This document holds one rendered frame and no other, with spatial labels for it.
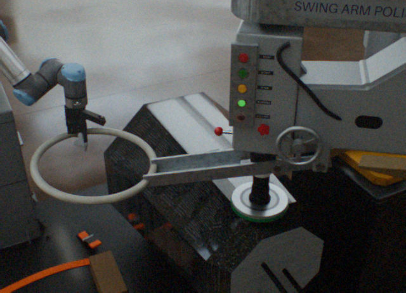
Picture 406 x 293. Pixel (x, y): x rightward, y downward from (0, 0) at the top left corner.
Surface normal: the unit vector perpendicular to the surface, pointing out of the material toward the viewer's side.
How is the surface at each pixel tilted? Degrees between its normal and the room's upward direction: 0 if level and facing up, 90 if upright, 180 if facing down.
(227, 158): 90
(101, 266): 0
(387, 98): 90
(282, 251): 90
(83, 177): 0
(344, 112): 90
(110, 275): 0
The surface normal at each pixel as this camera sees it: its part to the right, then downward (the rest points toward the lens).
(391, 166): -0.18, -0.87
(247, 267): 0.41, 0.49
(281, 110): -0.18, 0.53
